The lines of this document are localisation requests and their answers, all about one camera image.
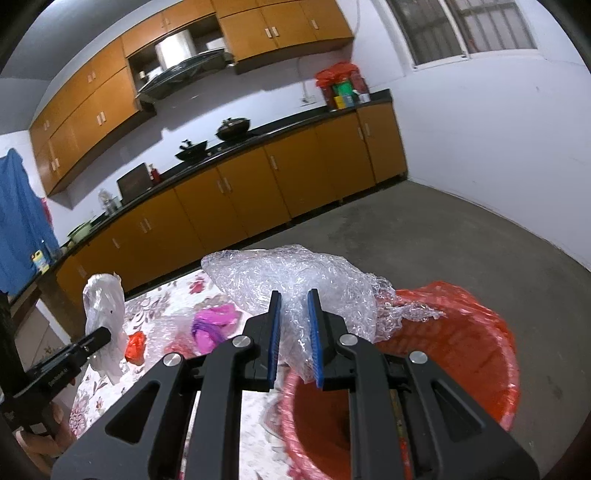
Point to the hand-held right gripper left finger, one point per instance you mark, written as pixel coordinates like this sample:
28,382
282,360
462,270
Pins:
275,344

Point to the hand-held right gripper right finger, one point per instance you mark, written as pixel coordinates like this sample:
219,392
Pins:
315,344

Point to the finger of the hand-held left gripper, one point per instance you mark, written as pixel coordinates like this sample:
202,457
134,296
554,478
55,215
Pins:
98,338

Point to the white plastic bag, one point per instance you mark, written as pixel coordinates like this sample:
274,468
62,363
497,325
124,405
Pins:
104,300

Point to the clear bubble wrap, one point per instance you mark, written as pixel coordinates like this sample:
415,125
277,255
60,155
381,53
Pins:
295,281

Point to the red plastic basket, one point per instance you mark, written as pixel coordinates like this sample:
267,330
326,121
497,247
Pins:
457,350

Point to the person's left hand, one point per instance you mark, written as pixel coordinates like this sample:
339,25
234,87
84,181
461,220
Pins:
41,443

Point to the small red plastic bag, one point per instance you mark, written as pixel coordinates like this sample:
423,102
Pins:
136,347

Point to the purple plastic bag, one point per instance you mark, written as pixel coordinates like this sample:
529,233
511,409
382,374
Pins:
213,325

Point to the floral tablecloth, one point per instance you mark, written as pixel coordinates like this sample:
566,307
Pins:
147,397

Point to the yellow detergent bottle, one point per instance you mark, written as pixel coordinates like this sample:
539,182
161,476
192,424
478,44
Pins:
40,262

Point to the green basin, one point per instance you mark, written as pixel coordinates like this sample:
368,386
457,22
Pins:
80,232

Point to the blue hanging cloth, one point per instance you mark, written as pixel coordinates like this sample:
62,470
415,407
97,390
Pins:
23,230

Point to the clear bag with jars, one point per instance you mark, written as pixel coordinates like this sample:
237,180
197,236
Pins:
109,202

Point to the red hanging cloth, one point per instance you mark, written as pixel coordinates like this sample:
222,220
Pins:
47,211

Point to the wooden lower cabinets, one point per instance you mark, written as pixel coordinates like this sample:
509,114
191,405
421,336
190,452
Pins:
249,194

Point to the wooden cabinets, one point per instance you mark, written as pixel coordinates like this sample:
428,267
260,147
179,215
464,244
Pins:
101,101
249,194

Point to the dark cutting board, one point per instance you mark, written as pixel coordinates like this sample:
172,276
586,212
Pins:
134,182

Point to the red bottle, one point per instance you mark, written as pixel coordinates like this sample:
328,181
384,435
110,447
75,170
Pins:
156,175

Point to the black wok with lid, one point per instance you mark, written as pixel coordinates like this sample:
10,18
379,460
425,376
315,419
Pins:
233,130

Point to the black kitchen countertop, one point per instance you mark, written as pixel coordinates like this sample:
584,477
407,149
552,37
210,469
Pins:
286,123

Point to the wooden upper cabinets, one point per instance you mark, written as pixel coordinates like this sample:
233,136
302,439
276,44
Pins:
101,101

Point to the red bag with containers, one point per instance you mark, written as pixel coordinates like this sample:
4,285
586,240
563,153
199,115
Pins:
341,87

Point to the steel range hood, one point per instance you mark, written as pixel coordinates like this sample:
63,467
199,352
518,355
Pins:
180,64

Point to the barred window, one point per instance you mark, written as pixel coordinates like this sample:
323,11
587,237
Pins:
457,27

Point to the wall power outlet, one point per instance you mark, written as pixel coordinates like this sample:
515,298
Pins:
308,100

